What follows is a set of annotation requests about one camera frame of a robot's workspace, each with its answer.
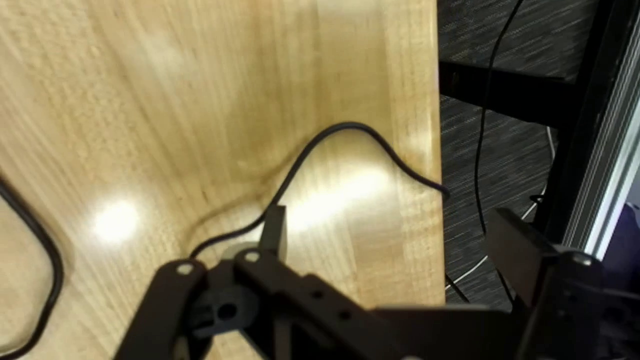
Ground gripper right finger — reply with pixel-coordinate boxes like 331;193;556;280
487;208;640;360

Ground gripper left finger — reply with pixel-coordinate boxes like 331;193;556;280
114;205;401;360

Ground white cable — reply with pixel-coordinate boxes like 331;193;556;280
445;127;557;292

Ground silver aluminium rail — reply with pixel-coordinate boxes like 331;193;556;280
562;20;640;261

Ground thin black floor cable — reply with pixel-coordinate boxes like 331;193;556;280
472;0;526;306

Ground black metal frame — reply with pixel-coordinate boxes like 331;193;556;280
439;0;640;243

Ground thick black cable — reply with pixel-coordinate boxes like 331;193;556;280
0;177;65;360

